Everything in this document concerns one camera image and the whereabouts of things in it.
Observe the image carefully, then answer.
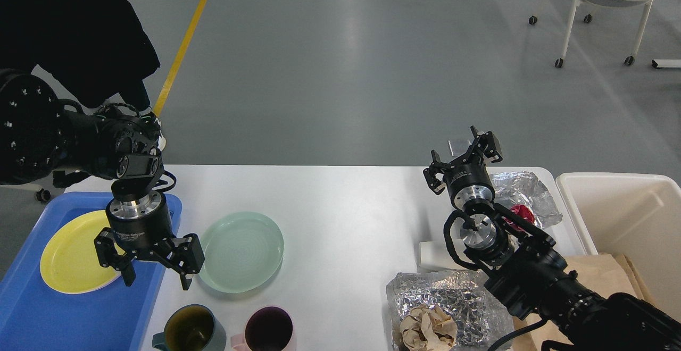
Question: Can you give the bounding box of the light green plate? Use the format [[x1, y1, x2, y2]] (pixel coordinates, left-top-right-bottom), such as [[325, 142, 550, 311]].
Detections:
[[198, 211, 284, 294]]

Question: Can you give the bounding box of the yellow plate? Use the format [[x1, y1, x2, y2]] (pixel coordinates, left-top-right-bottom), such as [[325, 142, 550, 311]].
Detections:
[[39, 210, 121, 295]]

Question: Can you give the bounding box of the teal mug yellow inside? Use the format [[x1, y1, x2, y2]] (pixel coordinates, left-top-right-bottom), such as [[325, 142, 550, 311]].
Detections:
[[152, 304, 227, 350]]

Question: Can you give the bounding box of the blue plastic tray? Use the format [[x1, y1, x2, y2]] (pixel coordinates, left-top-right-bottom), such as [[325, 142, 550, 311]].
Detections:
[[1, 192, 165, 350]]

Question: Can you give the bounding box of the white plastic bin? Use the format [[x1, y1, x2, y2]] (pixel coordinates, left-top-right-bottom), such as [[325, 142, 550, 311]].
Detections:
[[555, 172, 680, 320]]

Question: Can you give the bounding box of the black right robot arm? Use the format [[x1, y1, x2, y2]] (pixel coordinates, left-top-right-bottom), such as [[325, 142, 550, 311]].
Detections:
[[423, 127, 680, 350]]

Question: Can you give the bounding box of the person in black coat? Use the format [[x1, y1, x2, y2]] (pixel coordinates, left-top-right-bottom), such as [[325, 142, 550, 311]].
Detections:
[[1, 0, 160, 114]]

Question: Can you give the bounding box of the small clear plastic piece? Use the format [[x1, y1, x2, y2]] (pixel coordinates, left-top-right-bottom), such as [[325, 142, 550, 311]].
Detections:
[[448, 139, 471, 158]]

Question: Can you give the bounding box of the white bar on floor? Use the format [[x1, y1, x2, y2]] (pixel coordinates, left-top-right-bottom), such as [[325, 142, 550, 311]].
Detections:
[[651, 58, 681, 69]]

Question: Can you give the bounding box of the brown paper bag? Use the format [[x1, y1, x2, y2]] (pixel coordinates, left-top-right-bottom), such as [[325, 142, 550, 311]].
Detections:
[[512, 253, 657, 350]]

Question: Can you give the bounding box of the white furniture leg with caster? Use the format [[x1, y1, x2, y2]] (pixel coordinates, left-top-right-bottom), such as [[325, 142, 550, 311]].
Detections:
[[34, 188, 53, 203]]

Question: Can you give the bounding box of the crumpled brown paper ball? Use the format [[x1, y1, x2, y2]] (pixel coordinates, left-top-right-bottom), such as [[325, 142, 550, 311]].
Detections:
[[399, 305, 458, 350]]

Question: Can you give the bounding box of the pink mug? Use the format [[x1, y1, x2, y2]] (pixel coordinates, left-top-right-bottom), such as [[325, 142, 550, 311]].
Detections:
[[230, 306, 297, 350]]

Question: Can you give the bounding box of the crumpled foil sheet back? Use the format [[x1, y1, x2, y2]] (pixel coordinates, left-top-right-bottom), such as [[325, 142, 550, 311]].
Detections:
[[491, 171, 563, 229]]

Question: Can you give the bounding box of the crumpled foil sheet front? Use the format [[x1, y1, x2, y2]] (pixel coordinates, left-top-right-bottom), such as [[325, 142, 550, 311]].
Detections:
[[385, 270, 514, 350]]

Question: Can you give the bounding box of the right black white sneaker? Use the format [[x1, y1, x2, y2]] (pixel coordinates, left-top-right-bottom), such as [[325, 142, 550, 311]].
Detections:
[[140, 108, 167, 152]]

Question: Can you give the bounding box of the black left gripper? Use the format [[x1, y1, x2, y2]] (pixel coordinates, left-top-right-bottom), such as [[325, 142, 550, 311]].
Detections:
[[93, 190, 205, 291]]

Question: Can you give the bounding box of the crumpled foil sheet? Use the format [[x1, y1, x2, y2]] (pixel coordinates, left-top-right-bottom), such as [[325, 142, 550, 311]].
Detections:
[[385, 270, 514, 350], [491, 171, 563, 229]]

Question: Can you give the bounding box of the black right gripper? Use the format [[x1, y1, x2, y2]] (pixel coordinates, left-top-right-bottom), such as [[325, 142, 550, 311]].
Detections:
[[423, 126, 504, 210]]

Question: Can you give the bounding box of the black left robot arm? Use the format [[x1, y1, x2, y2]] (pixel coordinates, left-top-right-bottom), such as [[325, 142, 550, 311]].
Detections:
[[1, 69, 205, 290]]

